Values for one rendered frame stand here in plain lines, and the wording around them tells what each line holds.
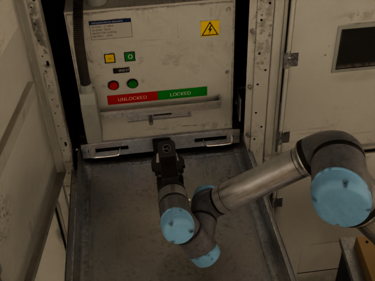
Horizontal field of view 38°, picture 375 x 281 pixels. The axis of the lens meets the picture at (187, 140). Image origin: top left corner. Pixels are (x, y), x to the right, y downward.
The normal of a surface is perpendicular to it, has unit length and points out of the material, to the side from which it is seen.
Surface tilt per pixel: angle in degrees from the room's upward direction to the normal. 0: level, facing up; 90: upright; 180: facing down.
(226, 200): 71
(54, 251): 90
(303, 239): 90
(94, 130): 90
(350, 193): 84
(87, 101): 61
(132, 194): 0
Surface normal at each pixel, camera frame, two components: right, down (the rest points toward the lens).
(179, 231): 0.11, 0.47
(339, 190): -0.25, 0.54
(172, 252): -0.03, -0.78
